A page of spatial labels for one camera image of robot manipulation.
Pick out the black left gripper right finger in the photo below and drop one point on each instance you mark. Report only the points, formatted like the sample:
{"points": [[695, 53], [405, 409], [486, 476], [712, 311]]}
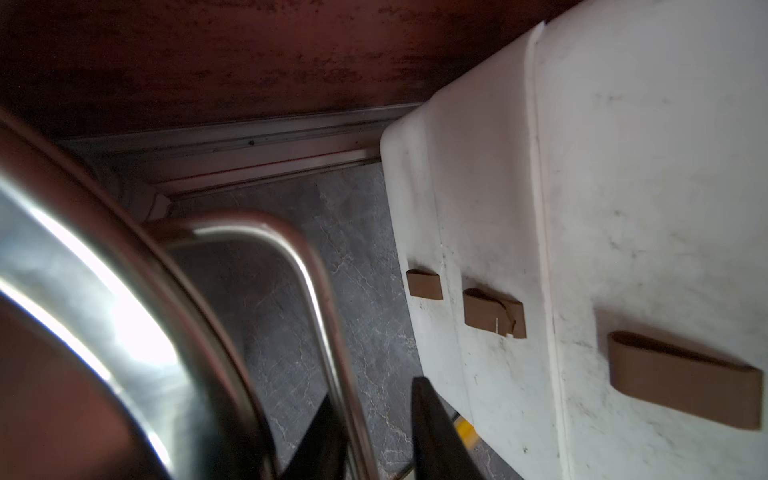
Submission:
{"points": [[438, 451]]}

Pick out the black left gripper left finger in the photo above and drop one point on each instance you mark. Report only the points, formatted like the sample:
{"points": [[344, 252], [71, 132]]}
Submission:
{"points": [[322, 452]]}

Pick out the stainless steel pot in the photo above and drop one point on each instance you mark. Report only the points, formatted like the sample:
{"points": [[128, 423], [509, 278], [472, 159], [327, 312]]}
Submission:
{"points": [[112, 365]]}

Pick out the orange yellow sachet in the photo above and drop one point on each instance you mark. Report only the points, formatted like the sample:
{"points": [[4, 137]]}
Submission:
{"points": [[466, 433]]}

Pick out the white three-drawer box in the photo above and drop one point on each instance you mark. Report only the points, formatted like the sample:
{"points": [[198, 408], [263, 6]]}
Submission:
{"points": [[591, 204]]}

